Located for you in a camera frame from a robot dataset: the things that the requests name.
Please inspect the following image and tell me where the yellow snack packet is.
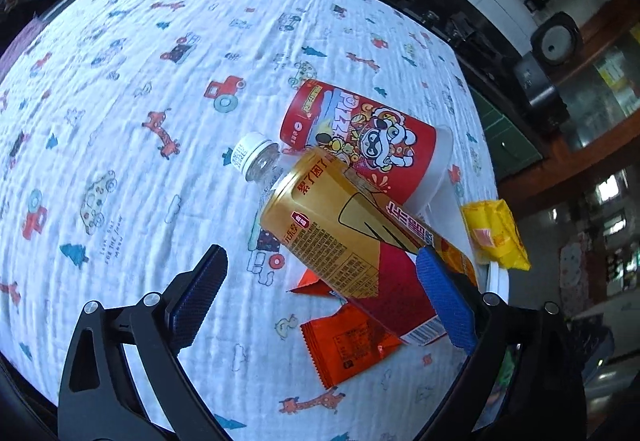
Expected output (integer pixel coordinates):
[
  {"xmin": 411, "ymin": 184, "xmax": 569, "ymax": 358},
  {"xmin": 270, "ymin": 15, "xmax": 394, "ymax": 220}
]
[{"xmin": 460, "ymin": 200, "xmax": 532, "ymax": 271}]

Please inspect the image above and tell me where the printed white tablecloth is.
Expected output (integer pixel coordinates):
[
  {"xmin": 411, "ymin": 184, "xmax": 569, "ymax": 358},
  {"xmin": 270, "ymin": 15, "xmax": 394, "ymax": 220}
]
[{"xmin": 0, "ymin": 0, "xmax": 511, "ymax": 429}]

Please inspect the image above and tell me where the orange snack wrapper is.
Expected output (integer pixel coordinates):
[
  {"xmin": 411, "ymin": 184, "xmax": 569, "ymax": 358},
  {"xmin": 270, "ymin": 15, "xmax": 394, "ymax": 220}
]
[{"xmin": 300, "ymin": 311, "xmax": 403, "ymax": 390}]

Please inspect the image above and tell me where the clear plastic bottle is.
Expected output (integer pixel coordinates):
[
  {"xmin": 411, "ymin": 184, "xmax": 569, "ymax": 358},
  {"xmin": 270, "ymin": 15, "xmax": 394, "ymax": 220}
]
[{"xmin": 231, "ymin": 132, "xmax": 301, "ymax": 222}]

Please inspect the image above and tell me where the red cartoon cup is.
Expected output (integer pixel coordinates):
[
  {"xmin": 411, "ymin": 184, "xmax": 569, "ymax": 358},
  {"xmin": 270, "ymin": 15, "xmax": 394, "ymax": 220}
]
[{"xmin": 279, "ymin": 78, "xmax": 456, "ymax": 216}]

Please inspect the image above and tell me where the purple cloth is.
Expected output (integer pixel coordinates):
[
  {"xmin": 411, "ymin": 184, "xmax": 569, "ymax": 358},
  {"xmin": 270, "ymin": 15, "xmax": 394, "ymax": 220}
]
[{"xmin": 0, "ymin": 16, "xmax": 47, "ymax": 72}]

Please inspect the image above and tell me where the gold drink can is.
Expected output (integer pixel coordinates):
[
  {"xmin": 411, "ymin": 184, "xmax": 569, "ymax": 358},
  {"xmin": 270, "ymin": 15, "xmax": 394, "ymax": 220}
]
[{"xmin": 260, "ymin": 147, "xmax": 478, "ymax": 347}]

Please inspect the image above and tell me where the red torn wrapper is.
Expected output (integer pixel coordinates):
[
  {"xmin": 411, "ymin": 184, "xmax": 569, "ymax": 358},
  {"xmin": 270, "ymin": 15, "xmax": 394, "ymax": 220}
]
[{"xmin": 286, "ymin": 268, "xmax": 351, "ymax": 309}]

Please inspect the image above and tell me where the wooden glass-door cabinet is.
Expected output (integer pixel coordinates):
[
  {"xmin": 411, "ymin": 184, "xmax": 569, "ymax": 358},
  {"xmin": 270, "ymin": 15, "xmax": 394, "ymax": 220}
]
[{"xmin": 500, "ymin": 0, "xmax": 640, "ymax": 202}]

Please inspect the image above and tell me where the green kitchen cabinet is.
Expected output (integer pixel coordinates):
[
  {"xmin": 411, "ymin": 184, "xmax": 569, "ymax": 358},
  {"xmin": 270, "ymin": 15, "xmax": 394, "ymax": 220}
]
[{"xmin": 470, "ymin": 81, "xmax": 546, "ymax": 182}]

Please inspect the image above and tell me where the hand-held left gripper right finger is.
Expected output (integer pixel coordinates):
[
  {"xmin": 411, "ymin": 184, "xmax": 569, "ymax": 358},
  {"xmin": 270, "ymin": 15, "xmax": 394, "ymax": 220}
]
[{"xmin": 415, "ymin": 248, "xmax": 586, "ymax": 441}]

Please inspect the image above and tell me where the black rice cooker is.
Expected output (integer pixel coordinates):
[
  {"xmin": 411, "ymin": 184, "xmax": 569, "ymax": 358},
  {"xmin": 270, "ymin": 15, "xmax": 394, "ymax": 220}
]
[{"xmin": 512, "ymin": 11, "xmax": 583, "ymax": 132}]

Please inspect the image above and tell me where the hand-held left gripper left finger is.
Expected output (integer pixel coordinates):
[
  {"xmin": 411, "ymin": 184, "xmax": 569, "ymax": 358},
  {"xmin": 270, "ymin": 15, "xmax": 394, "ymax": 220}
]
[{"xmin": 57, "ymin": 243, "xmax": 231, "ymax": 441}]

